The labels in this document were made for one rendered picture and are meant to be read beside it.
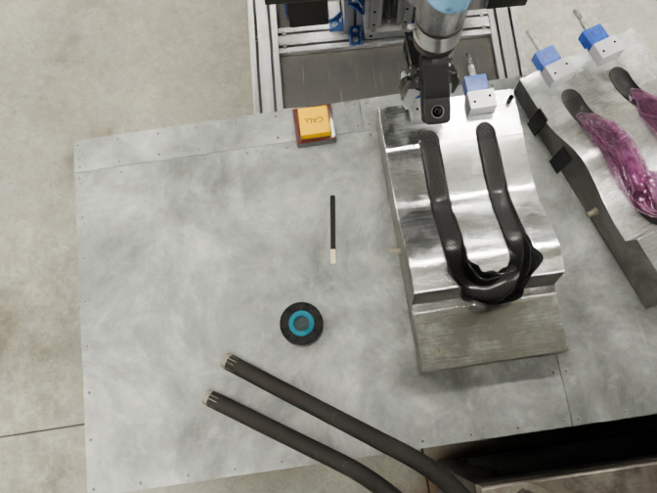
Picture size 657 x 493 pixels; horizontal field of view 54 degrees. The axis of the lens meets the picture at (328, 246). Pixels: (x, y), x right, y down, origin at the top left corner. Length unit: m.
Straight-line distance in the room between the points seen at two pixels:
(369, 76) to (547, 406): 1.20
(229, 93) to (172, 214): 1.06
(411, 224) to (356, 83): 0.96
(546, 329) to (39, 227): 1.69
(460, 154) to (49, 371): 1.49
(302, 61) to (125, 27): 0.74
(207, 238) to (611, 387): 0.81
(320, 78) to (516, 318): 1.14
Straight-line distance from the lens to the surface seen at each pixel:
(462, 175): 1.22
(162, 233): 1.31
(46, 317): 2.25
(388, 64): 2.10
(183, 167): 1.35
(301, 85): 2.06
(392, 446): 1.10
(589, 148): 1.29
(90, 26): 2.60
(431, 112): 1.09
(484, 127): 1.27
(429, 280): 1.11
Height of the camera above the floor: 2.01
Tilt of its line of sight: 75 degrees down
